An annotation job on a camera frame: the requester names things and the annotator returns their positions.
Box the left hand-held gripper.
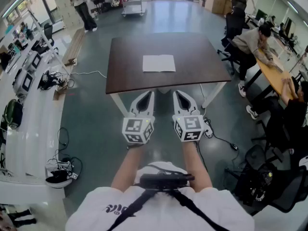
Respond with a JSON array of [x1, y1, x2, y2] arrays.
[[122, 90, 156, 144]]

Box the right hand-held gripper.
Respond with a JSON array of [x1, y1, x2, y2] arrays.
[[172, 90, 205, 143]]

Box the white paper sheet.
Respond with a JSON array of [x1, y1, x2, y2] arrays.
[[142, 54, 177, 73]]

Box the person's right forearm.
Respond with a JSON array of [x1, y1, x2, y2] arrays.
[[181, 140, 214, 193]]

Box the person's left forearm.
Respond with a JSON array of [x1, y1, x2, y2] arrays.
[[111, 142, 150, 193]]

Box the white table leg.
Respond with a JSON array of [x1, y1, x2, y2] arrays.
[[201, 81, 227, 109], [110, 93, 128, 118]]

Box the white power strip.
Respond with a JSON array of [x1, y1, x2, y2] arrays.
[[203, 117, 214, 139]]

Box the black chest-mounted device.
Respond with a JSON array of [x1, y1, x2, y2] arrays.
[[139, 173, 195, 192]]

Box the brown cardboard piece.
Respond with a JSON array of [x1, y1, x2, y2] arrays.
[[52, 84, 69, 101]]

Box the light wooden bench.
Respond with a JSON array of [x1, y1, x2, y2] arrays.
[[62, 28, 86, 66]]

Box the orange wooden round table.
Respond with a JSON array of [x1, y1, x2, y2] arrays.
[[256, 55, 299, 101]]

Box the grey flat trolley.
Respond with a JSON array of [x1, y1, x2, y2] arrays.
[[121, 0, 148, 18]]

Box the tall black office chair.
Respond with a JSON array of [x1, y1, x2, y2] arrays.
[[225, 0, 250, 45]]

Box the person's white shirt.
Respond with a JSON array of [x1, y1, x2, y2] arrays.
[[65, 161, 255, 231]]

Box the black mesh office chair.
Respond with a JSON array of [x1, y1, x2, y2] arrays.
[[225, 144, 308, 214]]

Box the cardboard boxes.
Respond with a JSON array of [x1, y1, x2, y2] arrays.
[[204, 0, 233, 15]]

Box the white helmet black lining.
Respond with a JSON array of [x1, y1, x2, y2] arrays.
[[45, 169, 73, 189]]

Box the long white workbench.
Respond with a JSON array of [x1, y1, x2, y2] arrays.
[[0, 56, 67, 202]]

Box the white machine black panel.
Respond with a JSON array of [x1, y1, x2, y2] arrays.
[[23, 51, 43, 73], [13, 70, 35, 97]]

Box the green backpack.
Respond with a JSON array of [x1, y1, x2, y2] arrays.
[[4, 99, 24, 130]]

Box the black cable on shirt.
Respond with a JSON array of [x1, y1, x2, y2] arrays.
[[146, 164, 189, 176]]

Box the white floor cable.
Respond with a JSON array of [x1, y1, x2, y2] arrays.
[[71, 70, 108, 79]]

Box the black cable pile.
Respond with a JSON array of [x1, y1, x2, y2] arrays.
[[37, 70, 76, 91]]

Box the black harness strap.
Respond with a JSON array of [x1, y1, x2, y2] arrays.
[[105, 189, 157, 231], [168, 190, 231, 231]]

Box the white device with cables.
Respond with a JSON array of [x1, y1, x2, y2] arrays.
[[45, 160, 74, 175]]

